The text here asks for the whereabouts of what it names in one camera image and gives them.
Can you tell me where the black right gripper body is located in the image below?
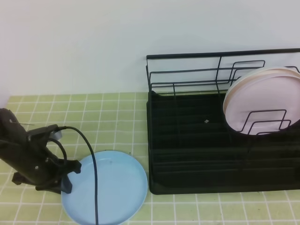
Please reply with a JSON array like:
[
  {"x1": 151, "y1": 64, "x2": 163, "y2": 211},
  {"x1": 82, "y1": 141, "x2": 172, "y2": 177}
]
[{"x1": 0, "y1": 108, "x2": 66, "y2": 194}]

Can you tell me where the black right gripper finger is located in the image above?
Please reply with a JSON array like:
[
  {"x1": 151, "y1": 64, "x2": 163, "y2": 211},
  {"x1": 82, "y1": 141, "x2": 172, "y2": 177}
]
[
  {"x1": 61, "y1": 159, "x2": 82, "y2": 175},
  {"x1": 60, "y1": 174, "x2": 72, "y2": 194}
]

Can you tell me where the light blue plate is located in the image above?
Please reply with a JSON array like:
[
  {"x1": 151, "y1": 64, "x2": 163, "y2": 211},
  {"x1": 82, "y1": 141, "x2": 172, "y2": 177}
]
[{"x1": 61, "y1": 150, "x2": 148, "y2": 225}]

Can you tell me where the cream plate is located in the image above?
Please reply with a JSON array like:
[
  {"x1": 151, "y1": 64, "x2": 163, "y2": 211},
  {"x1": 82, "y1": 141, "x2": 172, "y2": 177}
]
[{"x1": 223, "y1": 67, "x2": 300, "y2": 113}]

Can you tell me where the pink plate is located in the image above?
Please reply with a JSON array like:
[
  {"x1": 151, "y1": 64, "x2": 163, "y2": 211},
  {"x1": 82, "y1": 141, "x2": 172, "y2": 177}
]
[{"x1": 225, "y1": 74, "x2": 300, "y2": 135}]

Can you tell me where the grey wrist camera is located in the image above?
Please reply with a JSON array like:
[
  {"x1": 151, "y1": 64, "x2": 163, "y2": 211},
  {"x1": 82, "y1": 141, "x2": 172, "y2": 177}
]
[{"x1": 49, "y1": 130, "x2": 62, "y2": 141}]

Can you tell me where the black cable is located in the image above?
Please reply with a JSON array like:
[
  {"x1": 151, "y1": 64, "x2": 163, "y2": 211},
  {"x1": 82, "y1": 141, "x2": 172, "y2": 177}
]
[{"x1": 48, "y1": 126, "x2": 100, "y2": 225}]

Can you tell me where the black wire dish rack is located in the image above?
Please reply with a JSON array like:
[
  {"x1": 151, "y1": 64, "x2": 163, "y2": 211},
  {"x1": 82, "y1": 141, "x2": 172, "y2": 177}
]
[{"x1": 146, "y1": 48, "x2": 300, "y2": 195}]

